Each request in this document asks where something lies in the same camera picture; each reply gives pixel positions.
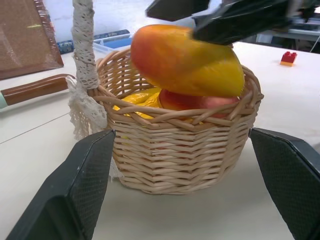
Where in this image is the clear plastic box blue lid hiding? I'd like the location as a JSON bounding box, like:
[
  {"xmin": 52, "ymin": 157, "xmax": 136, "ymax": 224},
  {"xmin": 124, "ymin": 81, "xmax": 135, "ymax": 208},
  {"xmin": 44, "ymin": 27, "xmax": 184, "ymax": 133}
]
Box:
[{"xmin": 92, "ymin": 37, "xmax": 133, "ymax": 53}]

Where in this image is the wicker basket with lace handle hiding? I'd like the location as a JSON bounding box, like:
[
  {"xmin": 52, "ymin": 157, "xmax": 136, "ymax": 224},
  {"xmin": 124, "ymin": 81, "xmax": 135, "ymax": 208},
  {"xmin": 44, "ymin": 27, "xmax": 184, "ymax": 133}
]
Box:
[{"xmin": 67, "ymin": 0, "xmax": 265, "ymax": 196}]

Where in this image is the brown framed board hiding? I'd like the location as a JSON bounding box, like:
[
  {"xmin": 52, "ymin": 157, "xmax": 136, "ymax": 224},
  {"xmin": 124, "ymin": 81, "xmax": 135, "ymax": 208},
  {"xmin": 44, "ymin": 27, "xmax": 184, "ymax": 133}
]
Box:
[{"xmin": 0, "ymin": 0, "xmax": 65, "ymax": 80}]

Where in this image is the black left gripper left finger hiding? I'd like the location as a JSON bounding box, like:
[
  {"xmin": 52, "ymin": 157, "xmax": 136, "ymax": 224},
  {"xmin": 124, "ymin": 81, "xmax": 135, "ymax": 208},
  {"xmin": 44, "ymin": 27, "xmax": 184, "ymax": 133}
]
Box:
[{"xmin": 4, "ymin": 129, "xmax": 116, "ymax": 240}]

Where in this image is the blue plastic container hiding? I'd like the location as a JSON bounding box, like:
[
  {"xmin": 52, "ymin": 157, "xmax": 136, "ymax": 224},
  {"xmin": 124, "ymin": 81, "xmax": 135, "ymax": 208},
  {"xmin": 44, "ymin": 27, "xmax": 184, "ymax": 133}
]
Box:
[{"xmin": 56, "ymin": 29, "xmax": 131, "ymax": 55}]

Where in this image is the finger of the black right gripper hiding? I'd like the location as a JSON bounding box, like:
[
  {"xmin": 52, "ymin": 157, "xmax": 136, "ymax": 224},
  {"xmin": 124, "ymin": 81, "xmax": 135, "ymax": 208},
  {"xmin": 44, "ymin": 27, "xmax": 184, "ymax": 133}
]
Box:
[
  {"xmin": 145, "ymin": 0, "xmax": 210, "ymax": 22},
  {"xmin": 191, "ymin": 0, "xmax": 293, "ymax": 46}
]

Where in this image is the orange yellow mango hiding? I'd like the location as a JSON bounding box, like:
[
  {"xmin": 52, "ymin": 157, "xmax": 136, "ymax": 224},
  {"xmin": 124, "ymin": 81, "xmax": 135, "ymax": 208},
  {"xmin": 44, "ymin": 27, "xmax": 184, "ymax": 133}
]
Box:
[{"xmin": 130, "ymin": 24, "xmax": 246, "ymax": 97}]

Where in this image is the red and yellow toy brick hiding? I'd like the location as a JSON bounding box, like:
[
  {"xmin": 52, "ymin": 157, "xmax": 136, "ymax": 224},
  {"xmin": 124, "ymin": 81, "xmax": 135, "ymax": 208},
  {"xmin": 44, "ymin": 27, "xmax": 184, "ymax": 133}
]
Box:
[{"xmin": 279, "ymin": 51, "xmax": 298, "ymax": 67}]

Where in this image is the yellow banana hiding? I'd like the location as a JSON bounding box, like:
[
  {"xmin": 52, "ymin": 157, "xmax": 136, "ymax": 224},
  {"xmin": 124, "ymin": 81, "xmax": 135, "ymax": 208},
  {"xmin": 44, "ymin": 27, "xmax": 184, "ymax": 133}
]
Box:
[{"xmin": 112, "ymin": 86, "xmax": 163, "ymax": 120}]

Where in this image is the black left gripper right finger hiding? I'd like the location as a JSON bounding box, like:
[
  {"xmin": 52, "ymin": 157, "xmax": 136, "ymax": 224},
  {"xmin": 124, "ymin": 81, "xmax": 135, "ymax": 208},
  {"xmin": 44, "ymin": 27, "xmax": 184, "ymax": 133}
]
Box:
[{"xmin": 248, "ymin": 127, "xmax": 320, "ymax": 240}]

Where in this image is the grey background bench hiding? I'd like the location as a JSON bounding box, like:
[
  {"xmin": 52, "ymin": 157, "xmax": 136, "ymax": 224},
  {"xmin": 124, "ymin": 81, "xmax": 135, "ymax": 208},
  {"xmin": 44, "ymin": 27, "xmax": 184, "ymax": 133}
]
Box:
[{"xmin": 254, "ymin": 24, "xmax": 320, "ymax": 54}]

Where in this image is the brown wooden handle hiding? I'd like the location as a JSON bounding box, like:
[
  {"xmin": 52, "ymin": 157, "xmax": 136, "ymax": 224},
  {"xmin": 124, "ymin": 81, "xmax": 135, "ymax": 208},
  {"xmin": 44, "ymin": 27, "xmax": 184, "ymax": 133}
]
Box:
[{"xmin": 0, "ymin": 73, "xmax": 76, "ymax": 110}]

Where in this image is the red apple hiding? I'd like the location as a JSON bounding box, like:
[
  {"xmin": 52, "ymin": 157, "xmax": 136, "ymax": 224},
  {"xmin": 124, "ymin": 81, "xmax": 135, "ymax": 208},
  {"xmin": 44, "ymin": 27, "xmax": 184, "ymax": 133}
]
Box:
[{"xmin": 158, "ymin": 88, "xmax": 241, "ymax": 120}]

